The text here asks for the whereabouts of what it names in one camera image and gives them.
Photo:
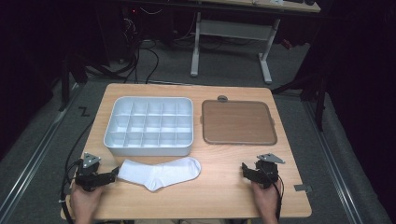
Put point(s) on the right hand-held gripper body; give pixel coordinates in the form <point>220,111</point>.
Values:
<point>266,172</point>

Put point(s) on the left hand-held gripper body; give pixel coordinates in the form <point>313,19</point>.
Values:
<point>88,177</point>

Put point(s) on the white sock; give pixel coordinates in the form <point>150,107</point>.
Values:
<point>162,174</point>

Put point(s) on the white compartment storage box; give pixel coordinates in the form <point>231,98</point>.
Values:
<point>149,126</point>

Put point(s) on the person's left hand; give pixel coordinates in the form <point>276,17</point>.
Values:
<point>85,200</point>

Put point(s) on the person's right hand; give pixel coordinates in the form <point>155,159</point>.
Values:
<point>264,197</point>

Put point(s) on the grey tape piece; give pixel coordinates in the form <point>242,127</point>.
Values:
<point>302,187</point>

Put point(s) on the brown box lid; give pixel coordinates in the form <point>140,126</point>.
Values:
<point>238,122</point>

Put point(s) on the grey round table knob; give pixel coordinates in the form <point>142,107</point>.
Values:
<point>222,98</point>

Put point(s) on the black metal stand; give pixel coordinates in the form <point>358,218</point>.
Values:
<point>311,90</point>
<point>70,77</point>

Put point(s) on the red object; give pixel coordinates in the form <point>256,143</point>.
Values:
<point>287,44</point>

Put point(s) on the white-legged wooden desk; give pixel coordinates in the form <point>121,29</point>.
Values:
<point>232,29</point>

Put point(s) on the metal floor rail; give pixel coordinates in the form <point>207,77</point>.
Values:
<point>34,152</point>
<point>334,168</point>

